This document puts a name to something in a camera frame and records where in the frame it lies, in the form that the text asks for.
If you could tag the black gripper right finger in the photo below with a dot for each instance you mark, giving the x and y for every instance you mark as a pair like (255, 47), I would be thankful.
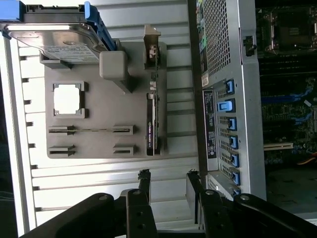
(215, 215)

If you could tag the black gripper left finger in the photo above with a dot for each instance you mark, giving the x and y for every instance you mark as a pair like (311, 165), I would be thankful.
(138, 213)

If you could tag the blue card retention latch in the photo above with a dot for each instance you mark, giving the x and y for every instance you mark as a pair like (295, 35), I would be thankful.
(236, 176)
(232, 124)
(237, 193)
(226, 106)
(230, 86)
(234, 141)
(234, 159)

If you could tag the green RAM stick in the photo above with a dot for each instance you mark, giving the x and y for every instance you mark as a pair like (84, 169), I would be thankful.
(99, 129)

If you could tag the white expansion slot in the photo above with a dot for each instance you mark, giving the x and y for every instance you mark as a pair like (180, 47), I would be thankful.
(277, 146)

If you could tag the open grey PC case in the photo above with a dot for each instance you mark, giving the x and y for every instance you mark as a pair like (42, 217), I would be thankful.
(247, 124)

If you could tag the grey plastic parts rack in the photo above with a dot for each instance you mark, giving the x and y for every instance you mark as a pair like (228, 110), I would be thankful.
(109, 111)

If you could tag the green motherboard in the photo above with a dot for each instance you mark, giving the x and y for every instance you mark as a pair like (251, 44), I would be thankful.
(280, 116)

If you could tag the blue expansion slot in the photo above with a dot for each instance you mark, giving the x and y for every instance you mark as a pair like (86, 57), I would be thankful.
(277, 99)

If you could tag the silver CPU chip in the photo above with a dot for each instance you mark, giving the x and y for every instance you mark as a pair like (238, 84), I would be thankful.
(67, 100)

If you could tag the hard disk in blue carrier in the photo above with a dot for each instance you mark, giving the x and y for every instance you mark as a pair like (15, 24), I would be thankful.
(54, 39)

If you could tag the CPU socket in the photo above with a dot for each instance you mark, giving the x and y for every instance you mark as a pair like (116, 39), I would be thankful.
(292, 32)

